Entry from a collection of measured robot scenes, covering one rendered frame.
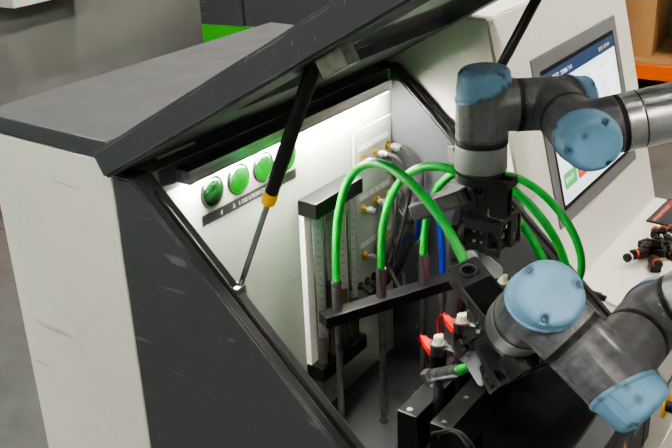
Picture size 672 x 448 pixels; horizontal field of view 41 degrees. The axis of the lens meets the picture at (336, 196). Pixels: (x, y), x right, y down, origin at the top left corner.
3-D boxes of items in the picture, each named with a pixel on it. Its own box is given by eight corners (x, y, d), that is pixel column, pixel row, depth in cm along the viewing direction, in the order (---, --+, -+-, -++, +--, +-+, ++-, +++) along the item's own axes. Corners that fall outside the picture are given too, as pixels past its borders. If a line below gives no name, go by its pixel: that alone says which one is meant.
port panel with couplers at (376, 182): (370, 286, 174) (367, 135, 162) (356, 282, 176) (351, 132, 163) (405, 260, 183) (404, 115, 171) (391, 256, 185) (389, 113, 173)
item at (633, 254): (669, 281, 186) (672, 257, 183) (618, 269, 191) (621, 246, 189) (699, 240, 203) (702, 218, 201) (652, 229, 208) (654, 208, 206)
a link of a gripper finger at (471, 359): (464, 397, 123) (483, 382, 115) (444, 357, 125) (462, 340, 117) (483, 388, 124) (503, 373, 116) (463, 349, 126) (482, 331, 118)
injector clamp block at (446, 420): (448, 503, 149) (450, 429, 143) (397, 481, 155) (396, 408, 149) (532, 400, 175) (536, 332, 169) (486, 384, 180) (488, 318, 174)
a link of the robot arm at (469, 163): (445, 146, 127) (471, 130, 133) (444, 176, 129) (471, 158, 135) (493, 155, 123) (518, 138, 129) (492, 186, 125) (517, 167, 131)
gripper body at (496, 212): (498, 264, 129) (501, 186, 124) (445, 250, 133) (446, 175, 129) (520, 243, 134) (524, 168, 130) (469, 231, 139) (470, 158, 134)
